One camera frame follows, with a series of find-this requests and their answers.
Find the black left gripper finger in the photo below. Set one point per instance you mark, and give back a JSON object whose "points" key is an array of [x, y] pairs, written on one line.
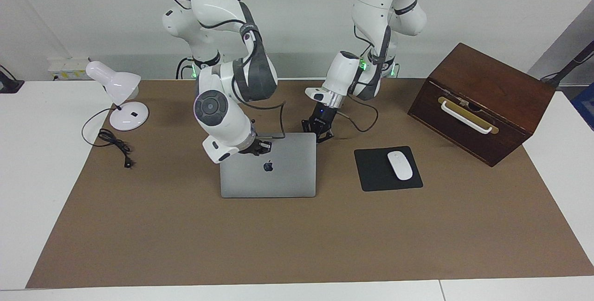
{"points": [[311, 128], [326, 135]]}

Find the blue crate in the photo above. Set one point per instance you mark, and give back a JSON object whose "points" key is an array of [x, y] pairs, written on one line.
{"points": [[585, 108]]}

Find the white desk lamp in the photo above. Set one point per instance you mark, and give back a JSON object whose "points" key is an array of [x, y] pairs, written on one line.
{"points": [[118, 83]]}

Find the white computer mouse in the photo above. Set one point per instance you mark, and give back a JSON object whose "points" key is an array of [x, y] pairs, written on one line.
{"points": [[400, 165]]}

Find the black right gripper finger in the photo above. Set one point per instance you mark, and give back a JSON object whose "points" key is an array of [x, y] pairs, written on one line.
{"points": [[266, 144], [263, 150]]}

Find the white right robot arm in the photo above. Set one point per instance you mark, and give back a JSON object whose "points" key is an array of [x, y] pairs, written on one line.
{"points": [[222, 120]]}

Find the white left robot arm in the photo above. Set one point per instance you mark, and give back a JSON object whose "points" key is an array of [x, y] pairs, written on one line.
{"points": [[376, 4]]}

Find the dark brown wooden box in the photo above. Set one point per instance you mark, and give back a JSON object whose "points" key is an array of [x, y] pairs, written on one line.
{"points": [[492, 83]]}

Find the black clamp mount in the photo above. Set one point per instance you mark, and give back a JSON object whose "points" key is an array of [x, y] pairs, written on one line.
{"points": [[9, 85]]}

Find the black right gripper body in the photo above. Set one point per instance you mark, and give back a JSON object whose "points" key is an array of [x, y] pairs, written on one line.
{"points": [[251, 148]]}

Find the brown table mat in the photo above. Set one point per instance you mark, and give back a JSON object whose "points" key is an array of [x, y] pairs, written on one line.
{"points": [[297, 240]]}

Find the black stand pole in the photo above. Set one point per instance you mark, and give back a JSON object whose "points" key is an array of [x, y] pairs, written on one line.
{"points": [[571, 67]]}

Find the black mouse pad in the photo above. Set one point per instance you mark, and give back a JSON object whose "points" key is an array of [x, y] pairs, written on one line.
{"points": [[373, 171]]}

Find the white wall power strip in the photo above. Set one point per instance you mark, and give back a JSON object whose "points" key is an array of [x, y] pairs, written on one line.
{"points": [[69, 69]]}

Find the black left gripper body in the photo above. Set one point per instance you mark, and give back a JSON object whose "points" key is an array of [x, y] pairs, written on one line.
{"points": [[324, 114]]}

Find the grey laptop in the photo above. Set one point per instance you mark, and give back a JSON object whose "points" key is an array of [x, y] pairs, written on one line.
{"points": [[287, 180]]}

